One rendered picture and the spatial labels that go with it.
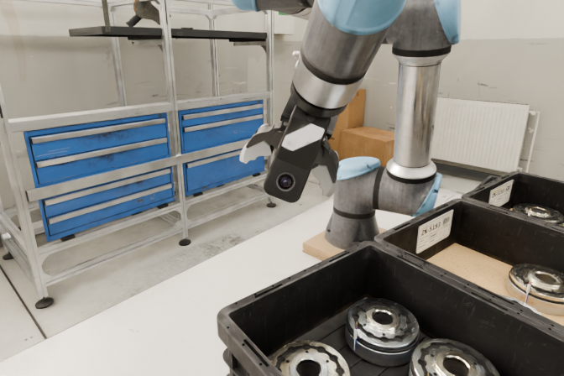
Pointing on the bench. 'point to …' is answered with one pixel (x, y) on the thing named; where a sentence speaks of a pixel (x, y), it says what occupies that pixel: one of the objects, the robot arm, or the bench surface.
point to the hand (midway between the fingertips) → (283, 182)
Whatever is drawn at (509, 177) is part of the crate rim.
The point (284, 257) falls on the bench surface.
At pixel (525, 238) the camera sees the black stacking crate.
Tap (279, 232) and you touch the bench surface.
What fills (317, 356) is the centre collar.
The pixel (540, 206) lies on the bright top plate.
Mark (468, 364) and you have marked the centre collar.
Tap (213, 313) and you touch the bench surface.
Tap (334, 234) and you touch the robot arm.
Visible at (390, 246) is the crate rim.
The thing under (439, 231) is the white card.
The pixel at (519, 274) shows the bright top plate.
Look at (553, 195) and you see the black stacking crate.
